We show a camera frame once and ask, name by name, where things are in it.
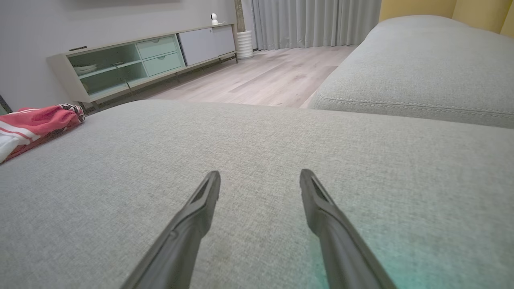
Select grey curtain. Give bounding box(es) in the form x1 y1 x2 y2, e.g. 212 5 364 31
251 0 382 51

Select low TV cabinet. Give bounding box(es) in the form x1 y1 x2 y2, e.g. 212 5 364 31
46 23 238 111

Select stacked white bowls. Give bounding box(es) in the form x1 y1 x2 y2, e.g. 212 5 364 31
73 63 98 75

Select yellow sofa back cushion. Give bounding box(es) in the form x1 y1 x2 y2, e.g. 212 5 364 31
379 0 458 22
452 0 514 35
500 3 514 39

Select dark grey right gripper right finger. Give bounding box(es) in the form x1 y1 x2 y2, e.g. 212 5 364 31
299 169 398 289

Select large grey sofa seat cushion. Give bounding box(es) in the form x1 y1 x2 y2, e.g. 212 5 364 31
0 100 514 289

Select red garment with white stripes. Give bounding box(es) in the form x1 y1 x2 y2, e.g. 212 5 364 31
0 104 86 164

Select indoor plant with trunk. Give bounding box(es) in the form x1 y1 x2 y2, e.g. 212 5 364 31
235 0 246 33

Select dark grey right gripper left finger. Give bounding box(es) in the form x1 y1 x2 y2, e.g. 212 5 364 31
120 171 221 289

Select white ribbed plant pot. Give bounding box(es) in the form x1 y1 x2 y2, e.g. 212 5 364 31
236 31 253 59

